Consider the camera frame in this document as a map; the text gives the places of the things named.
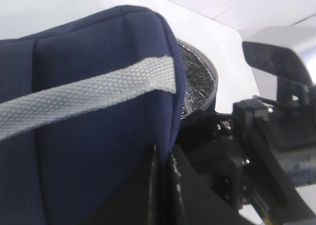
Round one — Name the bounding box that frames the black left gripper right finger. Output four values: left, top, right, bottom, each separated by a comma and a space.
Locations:
169, 145, 247, 225

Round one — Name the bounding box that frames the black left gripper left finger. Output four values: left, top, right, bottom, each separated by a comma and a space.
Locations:
91, 143, 161, 225

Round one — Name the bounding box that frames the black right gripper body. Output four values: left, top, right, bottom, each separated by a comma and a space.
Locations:
177, 98, 316, 225

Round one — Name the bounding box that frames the navy blue lunch bag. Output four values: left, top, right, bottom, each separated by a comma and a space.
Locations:
0, 4, 219, 225

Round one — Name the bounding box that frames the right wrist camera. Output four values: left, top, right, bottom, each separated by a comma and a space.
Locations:
242, 26, 316, 186

